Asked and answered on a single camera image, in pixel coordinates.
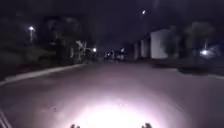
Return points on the kerb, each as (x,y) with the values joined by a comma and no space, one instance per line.
(40,73)

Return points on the street lamp pole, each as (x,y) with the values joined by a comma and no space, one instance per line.
(31,35)

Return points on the grey asphalt road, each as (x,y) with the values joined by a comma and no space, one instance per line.
(116,90)

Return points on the robot's own part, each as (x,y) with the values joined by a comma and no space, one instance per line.
(146,126)
(75,126)

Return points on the row of trees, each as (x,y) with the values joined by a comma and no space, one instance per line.
(63,40)

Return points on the white building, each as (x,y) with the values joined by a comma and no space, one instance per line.
(156,45)

